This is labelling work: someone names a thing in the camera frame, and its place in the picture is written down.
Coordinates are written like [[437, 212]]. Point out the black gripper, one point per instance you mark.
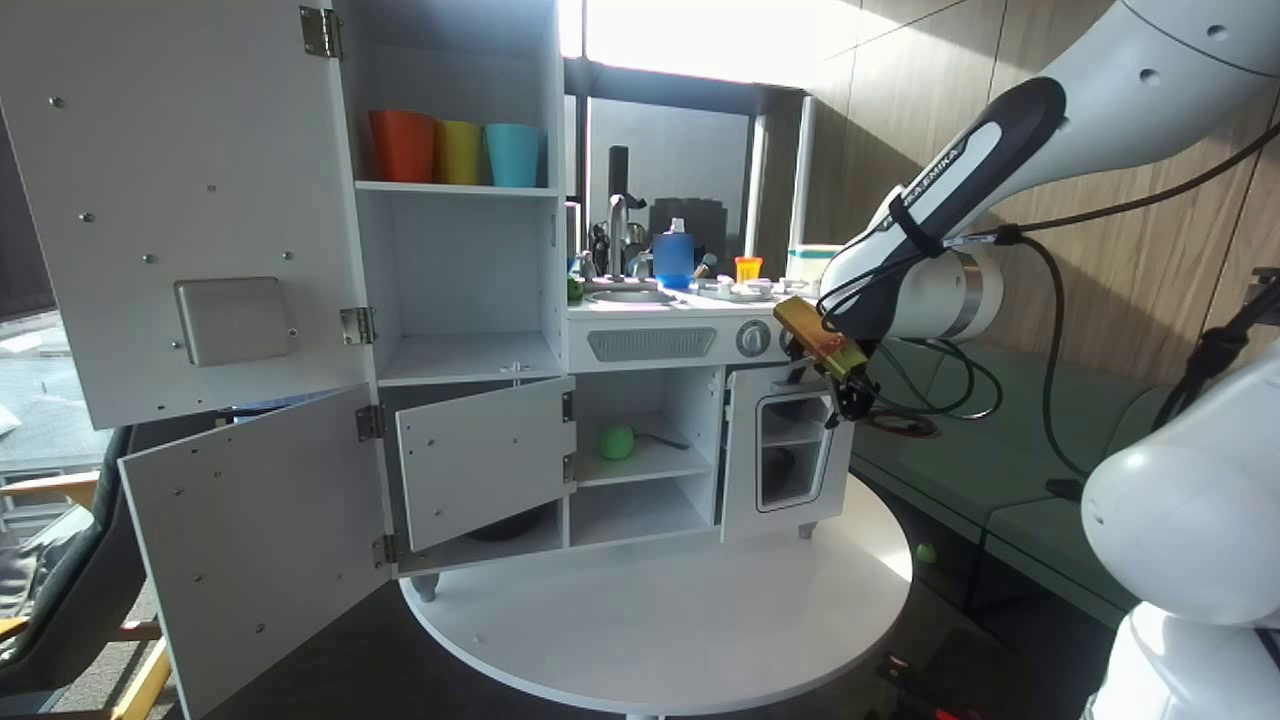
[[857, 392]]

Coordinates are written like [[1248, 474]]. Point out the white oven door with window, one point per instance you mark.
[[741, 452]]

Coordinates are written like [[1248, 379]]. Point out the short white fridge door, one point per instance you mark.
[[254, 545]]

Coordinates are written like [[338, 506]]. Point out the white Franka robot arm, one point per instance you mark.
[[1175, 506]]

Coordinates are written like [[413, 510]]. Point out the white toy kitchen body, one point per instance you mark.
[[465, 292]]

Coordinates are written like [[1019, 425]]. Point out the grey stove knob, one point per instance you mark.
[[755, 336]]

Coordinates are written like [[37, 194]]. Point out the yellow round container green rim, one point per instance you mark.
[[805, 265]]

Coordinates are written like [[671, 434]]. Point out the small orange cup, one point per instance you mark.
[[750, 268]]

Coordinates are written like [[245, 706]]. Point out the blue soap bottle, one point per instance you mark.
[[678, 257]]

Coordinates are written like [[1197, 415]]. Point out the green toy ball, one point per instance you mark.
[[613, 443]]

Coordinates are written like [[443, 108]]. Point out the silver toy faucet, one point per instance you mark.
[[620, 227]]

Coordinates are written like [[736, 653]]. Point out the round white table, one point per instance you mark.
[[665, 612]]

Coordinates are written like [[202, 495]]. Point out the small green toy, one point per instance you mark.
[[578, 286]]

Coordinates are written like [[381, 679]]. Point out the teal cup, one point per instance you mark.
[[514, 157]]

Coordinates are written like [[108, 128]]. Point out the yellow cup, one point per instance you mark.
[[460, 155]]

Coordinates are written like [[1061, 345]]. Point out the red cup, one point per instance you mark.
[[406, 144]]

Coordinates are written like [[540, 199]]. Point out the dark folding chair wooden legs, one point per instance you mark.
[[55, 603]]

